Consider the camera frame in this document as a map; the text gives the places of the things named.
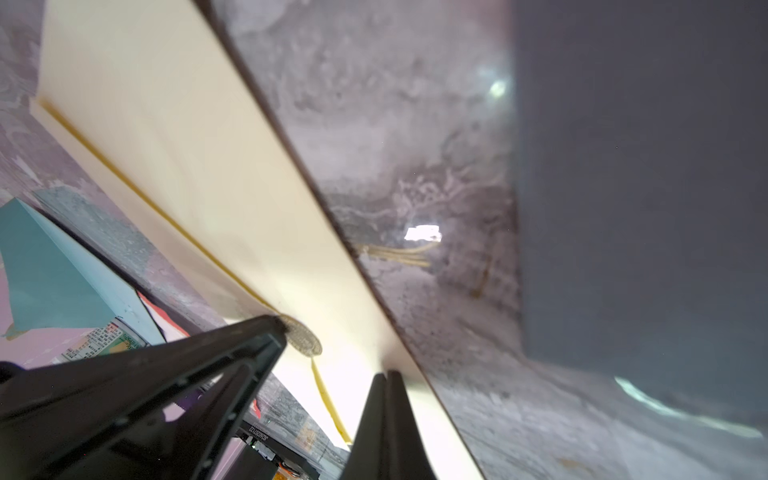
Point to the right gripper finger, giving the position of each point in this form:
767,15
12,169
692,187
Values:
387,444

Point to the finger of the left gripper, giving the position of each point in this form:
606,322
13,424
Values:
161,412

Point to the red bordered pink card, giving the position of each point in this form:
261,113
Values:
169,329

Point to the teal green envelope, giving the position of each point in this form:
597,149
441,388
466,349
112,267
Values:
55,282

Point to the cream yellow envelope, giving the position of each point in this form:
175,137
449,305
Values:
143,95

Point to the grey envelope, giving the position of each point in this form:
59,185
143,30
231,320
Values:
642,195

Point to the green white can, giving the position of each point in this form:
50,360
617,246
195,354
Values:
116,337

